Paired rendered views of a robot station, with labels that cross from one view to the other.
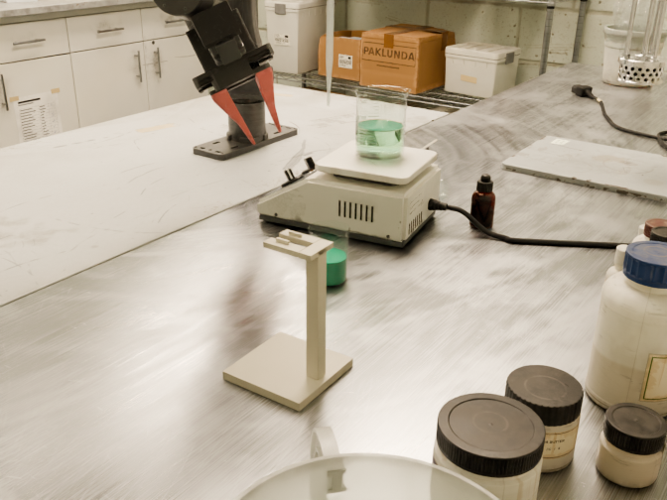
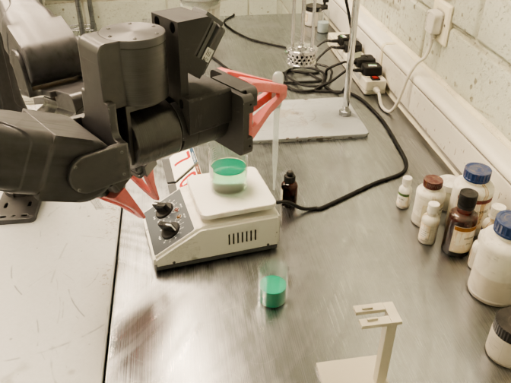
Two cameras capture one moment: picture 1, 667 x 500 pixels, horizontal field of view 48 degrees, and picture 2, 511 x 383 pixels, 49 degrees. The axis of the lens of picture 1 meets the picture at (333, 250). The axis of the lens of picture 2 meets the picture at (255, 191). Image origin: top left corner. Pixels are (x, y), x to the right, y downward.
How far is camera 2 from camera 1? 0.56 m
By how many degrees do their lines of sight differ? 38
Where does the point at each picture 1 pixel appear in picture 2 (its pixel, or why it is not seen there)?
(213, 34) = not seen: hidden behind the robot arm
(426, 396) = (431, 354)
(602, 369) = (496, 289)
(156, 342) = not seen: outside the picture
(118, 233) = (69, 346)
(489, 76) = not seen: hidden behind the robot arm
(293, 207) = (189, 252)
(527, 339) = (417, 281)
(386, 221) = (266, 235)
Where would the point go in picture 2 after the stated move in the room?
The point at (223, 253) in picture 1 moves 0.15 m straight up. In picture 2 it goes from (178, 317) to (169, 230)
